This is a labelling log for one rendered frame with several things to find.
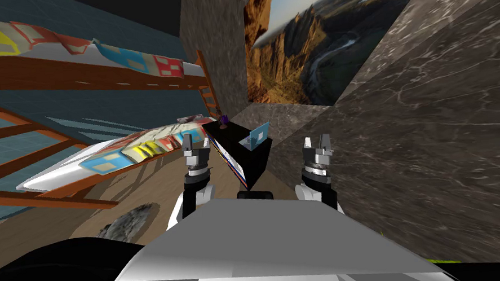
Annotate grey mottled round shape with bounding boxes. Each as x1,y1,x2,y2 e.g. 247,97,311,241
94,201,163,246

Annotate canyon landscape wall picture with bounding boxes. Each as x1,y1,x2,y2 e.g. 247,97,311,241
240,0,456,114

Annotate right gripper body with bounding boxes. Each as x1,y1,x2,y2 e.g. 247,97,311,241
301,145,336,170

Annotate black desk with laptop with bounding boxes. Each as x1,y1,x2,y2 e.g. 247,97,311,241
201,109,278,196

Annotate wooden bunk bed, colourful quilts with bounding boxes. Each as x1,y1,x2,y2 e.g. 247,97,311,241
0,0,231,232

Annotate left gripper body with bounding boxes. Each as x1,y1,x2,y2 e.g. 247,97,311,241
182,148,213,174

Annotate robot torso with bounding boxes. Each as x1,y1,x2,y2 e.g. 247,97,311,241
78,172,463,281

